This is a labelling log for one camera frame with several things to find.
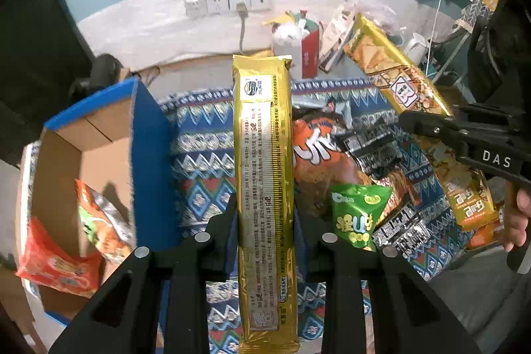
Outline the orange white snack packet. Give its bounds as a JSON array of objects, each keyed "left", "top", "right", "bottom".
[{"left": 75, "top": 180, "right": 134, "bottom": 264}]

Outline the green snack bag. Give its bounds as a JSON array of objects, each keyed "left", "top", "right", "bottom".
[{"left": 330, "top": 184, "right": 393, "bottom": 251}]

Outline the grey plug cable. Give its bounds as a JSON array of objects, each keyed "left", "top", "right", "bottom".
[{"left": 236, "top": 2, "right": 250, "bottom": 56}]

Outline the white kettle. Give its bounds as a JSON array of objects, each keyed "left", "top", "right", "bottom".
[{"left": 402, "top": 32, "right": 429, "bottom": 65}]

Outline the white wall socket strip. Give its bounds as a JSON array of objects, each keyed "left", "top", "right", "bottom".
[{"left": 184, "top": 0, "right": 272, "bottom": 19}]

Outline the gold cracker bag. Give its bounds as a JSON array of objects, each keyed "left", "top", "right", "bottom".
[{"left": 344, "top": 14, "right": 498, "bottom": 231}]

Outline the black snack bag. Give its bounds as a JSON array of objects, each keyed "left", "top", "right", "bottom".
[{"left": 334, "top": 120, "right": 430, "bottom": 258}]

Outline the blue cardboard box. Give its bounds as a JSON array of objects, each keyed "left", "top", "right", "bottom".
[{"left": 19, "top": 79, "right": 179, "bottom": 324}]

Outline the long gold biscuit pack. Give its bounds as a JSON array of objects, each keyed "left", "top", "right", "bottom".
[{"left": 232, "top": 55, "right": 300, "bottom": 353}]

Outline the patterned blue tablecloth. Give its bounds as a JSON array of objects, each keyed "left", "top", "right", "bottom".
[{"left": 153, "top": 77, "right": 505, "bottom": 354}]

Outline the black camera on box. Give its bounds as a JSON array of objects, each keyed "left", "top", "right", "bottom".
[{"left": 68, "top": 53, "right": 123, "bottom": 104}]

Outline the white wooden crate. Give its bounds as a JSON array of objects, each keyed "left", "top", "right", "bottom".
[{"left": 319, "top": 3, "right": 355, "bottom": 73}]

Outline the red noodle packet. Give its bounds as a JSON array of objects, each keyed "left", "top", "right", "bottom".
[{"left": 15, "top": 217, "right": 103, "bottom": 297}]

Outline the person's right hand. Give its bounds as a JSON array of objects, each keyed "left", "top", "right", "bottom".
[{"left": 503, "top": 182, "right": 531, "bottom": 252}]

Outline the orange black chip bag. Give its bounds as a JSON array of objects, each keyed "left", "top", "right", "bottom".
[{"left": 292, "top": 110, "right": 372, "bottom": 218}]

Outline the red white paper bag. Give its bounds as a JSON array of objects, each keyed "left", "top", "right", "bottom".
[{"left": 262, "top": 10, "right": 324, "bottom": 81}]

